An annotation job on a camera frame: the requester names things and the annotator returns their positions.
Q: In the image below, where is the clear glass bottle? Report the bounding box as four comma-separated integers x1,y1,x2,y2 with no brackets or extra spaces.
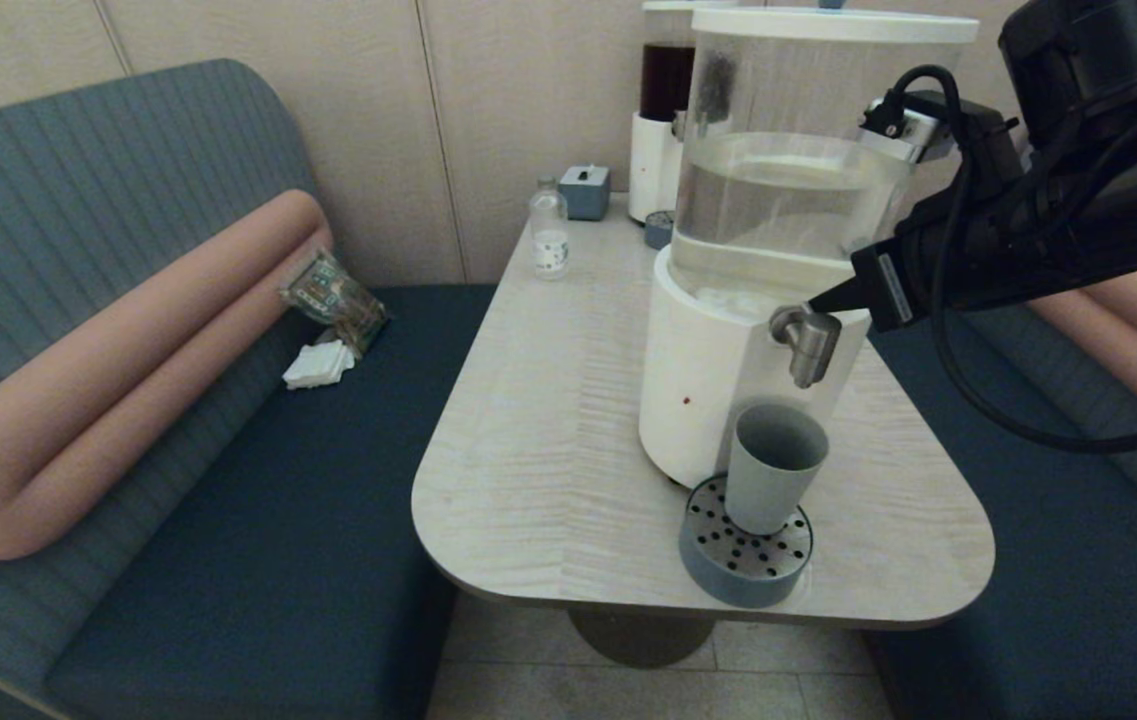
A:
529,177,570,280

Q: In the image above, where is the round blue perforated drip tray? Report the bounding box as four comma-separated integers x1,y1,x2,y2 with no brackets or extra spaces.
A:
678,473,815,609

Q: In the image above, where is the blue bench sofa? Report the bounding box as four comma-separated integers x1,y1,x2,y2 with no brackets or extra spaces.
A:
863,250,1137,720
0,58,497,720

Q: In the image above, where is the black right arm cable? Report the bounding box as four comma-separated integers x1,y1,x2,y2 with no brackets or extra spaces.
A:
883,65,1137,453

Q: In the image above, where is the blue-grey tissue box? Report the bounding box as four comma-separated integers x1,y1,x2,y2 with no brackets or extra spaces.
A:
558,165,612,221

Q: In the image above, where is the table pedestal base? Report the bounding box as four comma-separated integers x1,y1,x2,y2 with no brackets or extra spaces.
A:
568,605,719,669

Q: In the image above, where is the dark drink dispenser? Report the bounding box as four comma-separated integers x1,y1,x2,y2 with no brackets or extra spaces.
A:
627,2,729,226

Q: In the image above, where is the metal dispenser tap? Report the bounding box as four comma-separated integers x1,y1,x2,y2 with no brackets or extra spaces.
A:
768,305,842,389

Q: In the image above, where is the white napkin stack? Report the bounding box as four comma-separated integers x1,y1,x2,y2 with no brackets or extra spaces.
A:
284,341,357,391

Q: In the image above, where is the grey-blue plastic cup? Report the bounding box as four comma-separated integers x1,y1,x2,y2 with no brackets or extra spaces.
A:
725,402,831,536

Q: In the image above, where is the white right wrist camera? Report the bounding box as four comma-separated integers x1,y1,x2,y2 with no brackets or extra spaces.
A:
858,90,1019,169

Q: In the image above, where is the pink bolster cushion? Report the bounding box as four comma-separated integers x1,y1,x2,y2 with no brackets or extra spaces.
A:
1028,262,1137,456
0,190,335,561

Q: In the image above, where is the crinkled snack bag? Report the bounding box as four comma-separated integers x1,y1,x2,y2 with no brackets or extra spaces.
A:
279,248,390,358

